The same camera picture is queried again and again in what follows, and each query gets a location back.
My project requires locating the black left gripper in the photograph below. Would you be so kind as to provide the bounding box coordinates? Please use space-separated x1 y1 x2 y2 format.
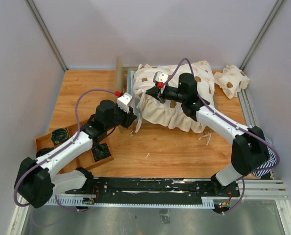
105 102 138 131

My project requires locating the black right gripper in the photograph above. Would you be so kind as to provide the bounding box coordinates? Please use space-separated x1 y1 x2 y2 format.
145 84 186 104

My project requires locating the large bear print cushion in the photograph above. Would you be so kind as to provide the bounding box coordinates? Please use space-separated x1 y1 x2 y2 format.
131 61 215 135

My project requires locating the wooden pet bed frame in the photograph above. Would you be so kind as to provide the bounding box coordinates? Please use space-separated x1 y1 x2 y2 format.
115 56 140 134

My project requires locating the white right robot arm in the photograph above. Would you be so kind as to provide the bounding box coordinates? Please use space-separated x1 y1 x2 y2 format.
146 72 270 196

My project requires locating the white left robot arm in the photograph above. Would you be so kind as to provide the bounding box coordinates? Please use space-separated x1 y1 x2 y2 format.
14 94 137 208

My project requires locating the blue striped mattress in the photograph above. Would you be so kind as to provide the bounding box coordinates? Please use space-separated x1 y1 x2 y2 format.
126 70 139 117

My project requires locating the black item in tray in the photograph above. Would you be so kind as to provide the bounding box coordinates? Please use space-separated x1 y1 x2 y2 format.
92 143 111 162

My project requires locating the wooden divided tray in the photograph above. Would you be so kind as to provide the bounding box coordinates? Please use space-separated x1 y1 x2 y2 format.
35 124 114 174

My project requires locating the small bear print pillow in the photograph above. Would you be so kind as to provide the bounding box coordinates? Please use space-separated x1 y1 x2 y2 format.
214 65 249 99

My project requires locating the blue striped cloth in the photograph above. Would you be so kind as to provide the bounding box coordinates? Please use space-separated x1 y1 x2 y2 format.
251 146 277 178

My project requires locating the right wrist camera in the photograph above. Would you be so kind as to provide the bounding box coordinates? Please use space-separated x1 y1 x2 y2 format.
153 71 169 89

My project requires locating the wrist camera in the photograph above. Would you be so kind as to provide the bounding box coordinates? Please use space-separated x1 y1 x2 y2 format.
153 71 169 89
117 93 133 114

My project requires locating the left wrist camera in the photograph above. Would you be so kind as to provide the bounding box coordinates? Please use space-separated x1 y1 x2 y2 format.
117 93 133 114

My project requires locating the coiled black cable in tray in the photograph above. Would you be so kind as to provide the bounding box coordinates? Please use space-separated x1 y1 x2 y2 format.
50 128 70 144

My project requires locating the aluminium side rail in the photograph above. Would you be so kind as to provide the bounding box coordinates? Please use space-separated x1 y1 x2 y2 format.
238 90 257 126

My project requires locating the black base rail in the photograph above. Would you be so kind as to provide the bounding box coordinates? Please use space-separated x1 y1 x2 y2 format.
65 177 240 204

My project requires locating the white slotted cable duct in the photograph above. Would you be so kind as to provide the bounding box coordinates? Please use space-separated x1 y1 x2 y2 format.
57 195 215 209

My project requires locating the left aluminium frame post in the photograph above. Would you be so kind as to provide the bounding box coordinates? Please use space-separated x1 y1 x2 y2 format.
24 0 69 72

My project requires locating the aluminium frame post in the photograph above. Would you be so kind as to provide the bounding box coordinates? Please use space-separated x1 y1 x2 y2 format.
24 0 69 72
239 0 287 71

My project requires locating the right aluminium frame post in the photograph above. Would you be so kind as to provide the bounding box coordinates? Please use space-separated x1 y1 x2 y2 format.
239 0 287 71

